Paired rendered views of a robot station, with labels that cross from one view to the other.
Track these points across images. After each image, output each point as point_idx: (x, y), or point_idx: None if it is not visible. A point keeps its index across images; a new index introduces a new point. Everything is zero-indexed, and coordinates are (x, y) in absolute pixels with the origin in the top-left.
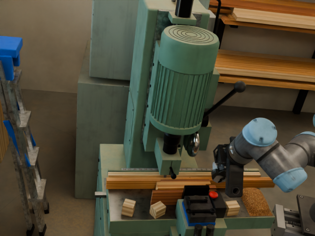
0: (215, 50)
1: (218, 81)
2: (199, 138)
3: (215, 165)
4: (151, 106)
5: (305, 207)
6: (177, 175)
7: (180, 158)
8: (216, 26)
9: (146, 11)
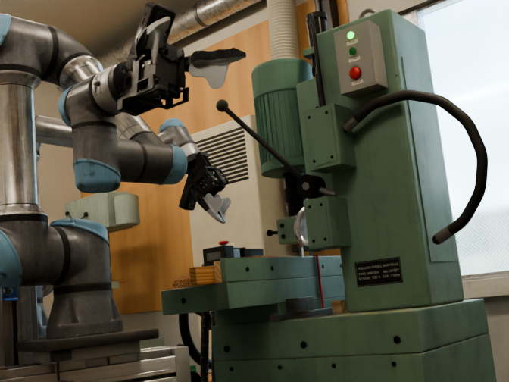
0: (251, 76)
1: (304, 123)
2: (298, 213)
3: (223, 198)
4: None
5: (131, 330)
6: None
7: (279, 219)
8: (313, 47)
9: None
